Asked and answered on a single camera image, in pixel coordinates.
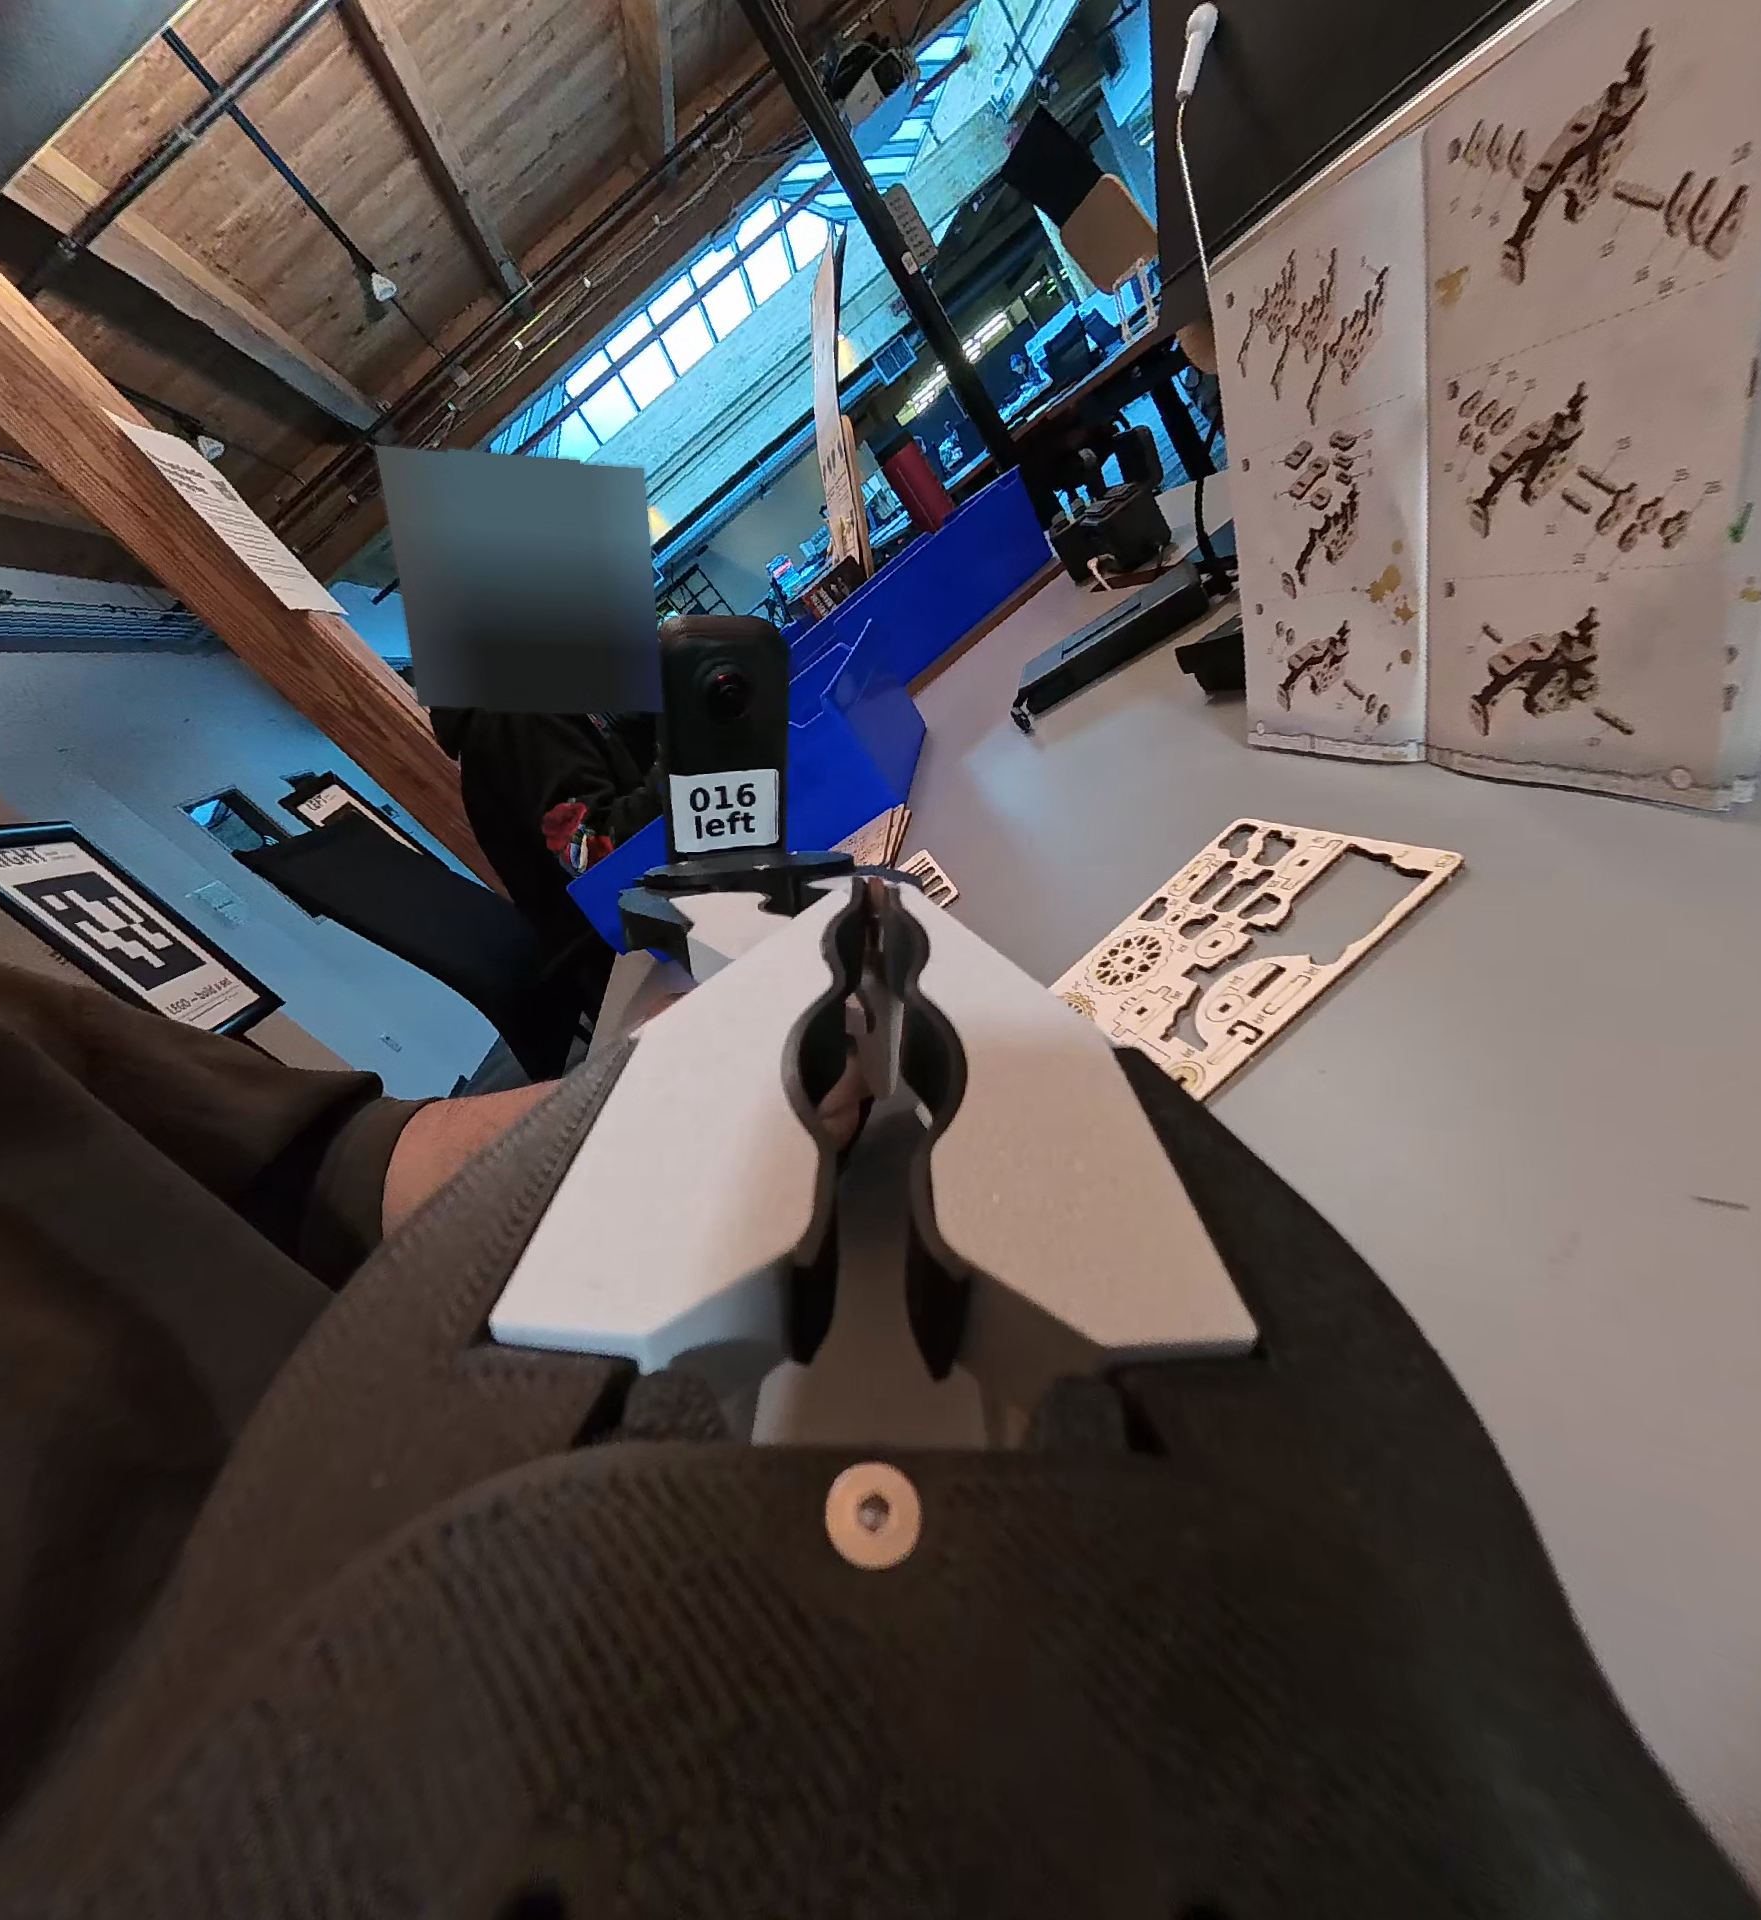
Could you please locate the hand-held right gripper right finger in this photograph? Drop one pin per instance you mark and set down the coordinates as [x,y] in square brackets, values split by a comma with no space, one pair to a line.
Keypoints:
[1090,1183]

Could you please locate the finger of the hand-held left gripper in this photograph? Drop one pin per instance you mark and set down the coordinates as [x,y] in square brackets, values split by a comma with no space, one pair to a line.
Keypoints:
[724,928]

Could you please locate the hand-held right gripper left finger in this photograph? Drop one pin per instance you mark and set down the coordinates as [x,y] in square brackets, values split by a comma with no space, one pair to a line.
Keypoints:
[670,1169]

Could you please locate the person's left forearm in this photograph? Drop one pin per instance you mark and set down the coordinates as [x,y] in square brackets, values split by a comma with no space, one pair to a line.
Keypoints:
[475,1148]

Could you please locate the grey desk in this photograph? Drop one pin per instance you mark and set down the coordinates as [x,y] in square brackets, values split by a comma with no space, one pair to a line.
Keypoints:
[1496,1230]

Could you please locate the blue plastic bin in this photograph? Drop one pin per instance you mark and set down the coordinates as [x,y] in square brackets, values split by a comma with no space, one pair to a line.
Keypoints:
[823,750]
[943,555]

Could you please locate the stack of wooden sheets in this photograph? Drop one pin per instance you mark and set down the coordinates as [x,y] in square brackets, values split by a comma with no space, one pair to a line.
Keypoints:
[901,865]

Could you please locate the wooden sheet with large cutout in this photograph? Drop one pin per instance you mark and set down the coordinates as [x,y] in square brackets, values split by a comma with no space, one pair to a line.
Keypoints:
[1272,945]

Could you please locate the black long case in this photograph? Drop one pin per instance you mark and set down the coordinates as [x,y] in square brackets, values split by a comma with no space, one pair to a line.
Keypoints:
[1104,645]

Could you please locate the black device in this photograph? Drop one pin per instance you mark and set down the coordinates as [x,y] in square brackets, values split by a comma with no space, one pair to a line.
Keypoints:
[1114,519]

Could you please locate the small black box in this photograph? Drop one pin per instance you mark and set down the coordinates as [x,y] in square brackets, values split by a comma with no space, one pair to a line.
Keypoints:
[1211,652]

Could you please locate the white paper note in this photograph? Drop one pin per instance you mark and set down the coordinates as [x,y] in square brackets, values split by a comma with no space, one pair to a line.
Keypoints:
[235,519]

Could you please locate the person's olive shirt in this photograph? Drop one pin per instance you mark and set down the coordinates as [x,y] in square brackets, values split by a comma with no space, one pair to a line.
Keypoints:
[101,1276]

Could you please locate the beige rounded wooden panel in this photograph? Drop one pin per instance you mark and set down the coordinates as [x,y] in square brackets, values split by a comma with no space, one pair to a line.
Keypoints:
[1114,240]

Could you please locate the wooden beam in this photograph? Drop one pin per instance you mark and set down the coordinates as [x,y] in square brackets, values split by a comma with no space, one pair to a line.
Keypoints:
[145,495]

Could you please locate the framed marker poster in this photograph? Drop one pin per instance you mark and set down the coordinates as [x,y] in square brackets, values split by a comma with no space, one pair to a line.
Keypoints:
[101,923]

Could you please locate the assembly instruction booklet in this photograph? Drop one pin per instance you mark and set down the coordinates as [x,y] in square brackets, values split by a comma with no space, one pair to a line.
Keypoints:
[1570,450]

